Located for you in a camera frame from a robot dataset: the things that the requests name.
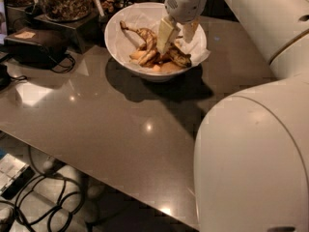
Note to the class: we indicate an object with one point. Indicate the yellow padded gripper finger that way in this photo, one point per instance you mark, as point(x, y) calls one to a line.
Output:
point(168, 30)
point(189, 30)

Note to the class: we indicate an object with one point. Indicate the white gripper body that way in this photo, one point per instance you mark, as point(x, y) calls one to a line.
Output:
point(185, 8)

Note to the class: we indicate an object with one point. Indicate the brown spotted banana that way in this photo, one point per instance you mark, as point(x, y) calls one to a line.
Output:
point(178, 57)
point(150, 40)

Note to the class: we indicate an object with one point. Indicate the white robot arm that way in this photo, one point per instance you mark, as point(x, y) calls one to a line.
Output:
point(251, 156)

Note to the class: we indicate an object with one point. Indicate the white paper bowl liner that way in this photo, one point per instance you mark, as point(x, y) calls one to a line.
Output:
point(123, 44)

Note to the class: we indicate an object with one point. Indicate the yellow banana bottom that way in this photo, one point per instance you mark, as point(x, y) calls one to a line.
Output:
point(167, 67)

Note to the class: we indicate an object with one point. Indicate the yellow banana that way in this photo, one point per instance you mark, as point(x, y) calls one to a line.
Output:
point(137, 54)
point(167, 67)

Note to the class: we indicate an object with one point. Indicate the yellow banana middle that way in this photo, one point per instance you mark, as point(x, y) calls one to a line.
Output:
point(137, 54)

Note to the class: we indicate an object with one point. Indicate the white ceramic bowl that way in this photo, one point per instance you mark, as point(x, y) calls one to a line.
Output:
point(121, 44)

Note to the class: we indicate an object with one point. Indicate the dark metal jar stand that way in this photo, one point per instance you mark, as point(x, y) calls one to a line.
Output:
point(81, 34)

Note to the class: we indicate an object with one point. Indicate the glass jar of nuts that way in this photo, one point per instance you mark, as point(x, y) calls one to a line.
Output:
point(65, 10)

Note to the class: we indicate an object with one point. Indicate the black box device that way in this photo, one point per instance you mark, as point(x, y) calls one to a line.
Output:
point(37, 48)

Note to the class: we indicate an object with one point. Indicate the black object left edge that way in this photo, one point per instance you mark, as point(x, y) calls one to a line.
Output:
point(6, 79)

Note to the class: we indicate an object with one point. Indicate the white power strip box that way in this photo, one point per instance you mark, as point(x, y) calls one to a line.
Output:
point(13, 174)

